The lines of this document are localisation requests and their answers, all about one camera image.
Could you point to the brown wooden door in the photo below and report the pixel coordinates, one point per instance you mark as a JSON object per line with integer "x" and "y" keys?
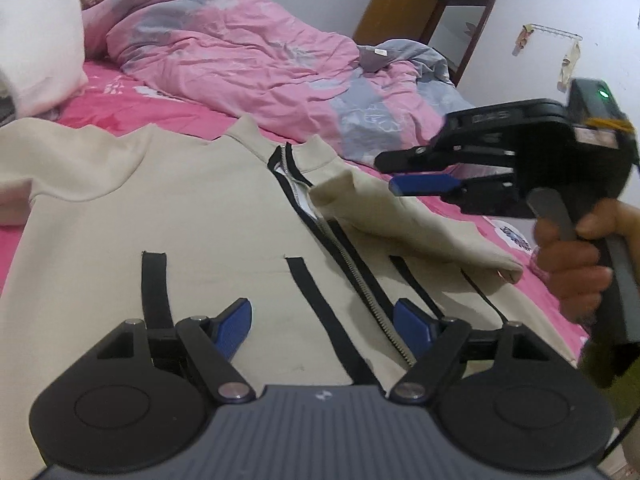
{"x": 395, "y": 5}

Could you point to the beige zip jacket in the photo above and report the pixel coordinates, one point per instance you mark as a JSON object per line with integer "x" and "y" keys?
{"x": 200, "y": 210}

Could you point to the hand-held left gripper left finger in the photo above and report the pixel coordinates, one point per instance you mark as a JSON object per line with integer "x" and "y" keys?
{"x": 232, "y": 325}

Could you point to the person's right hand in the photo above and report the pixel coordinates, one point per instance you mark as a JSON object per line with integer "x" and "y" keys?
{"x": 575, "y": 275}

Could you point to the pink grey floral duvet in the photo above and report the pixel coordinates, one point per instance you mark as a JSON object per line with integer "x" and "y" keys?
{"x": 240, "y": 55}

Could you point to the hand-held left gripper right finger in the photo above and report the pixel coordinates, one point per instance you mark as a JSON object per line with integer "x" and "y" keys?
{"x": 410, "y": 325}

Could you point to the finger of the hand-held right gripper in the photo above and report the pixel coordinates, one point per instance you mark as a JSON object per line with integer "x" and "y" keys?
{"x": 412, "y": 158}
{"x": 422, "y": 185}

